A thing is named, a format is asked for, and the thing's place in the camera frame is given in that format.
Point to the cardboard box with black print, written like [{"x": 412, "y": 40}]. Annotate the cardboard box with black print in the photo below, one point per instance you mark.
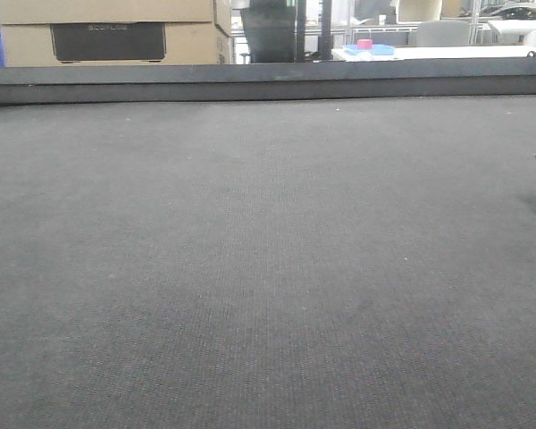
[{"x": 185, "y": 44}]

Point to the black office chair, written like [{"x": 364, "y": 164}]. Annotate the black office chair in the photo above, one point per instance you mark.
[{"x": 269, "y": 28}]

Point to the pink cylindrical container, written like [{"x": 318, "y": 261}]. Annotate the pink cylindrical container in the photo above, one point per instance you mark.
[{"x": 364, "y": 44}]

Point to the white background table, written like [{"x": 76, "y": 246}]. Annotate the white background table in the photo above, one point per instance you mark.
[{"x": 451, "y": 52}]

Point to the upper cardboard box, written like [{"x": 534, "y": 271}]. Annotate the upper cardboard box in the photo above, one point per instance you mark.
[{"x": 19, "y": 12}]

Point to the dark grey conveyor belt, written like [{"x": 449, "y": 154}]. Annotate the dark grey conveyor belt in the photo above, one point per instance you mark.
[{"x": 333, "y": 264}]

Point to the light blue tray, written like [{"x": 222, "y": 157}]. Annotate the light blue tray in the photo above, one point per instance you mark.
[{"x": 376, "y": 49}]

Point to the black vertical post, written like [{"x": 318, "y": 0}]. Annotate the black vertical post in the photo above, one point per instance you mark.
[{"x": 326, "y": 36}]

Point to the black conveyor side rail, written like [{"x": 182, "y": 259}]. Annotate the black conveyor side rail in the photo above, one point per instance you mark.
[{"x": 268, "y": 81}]

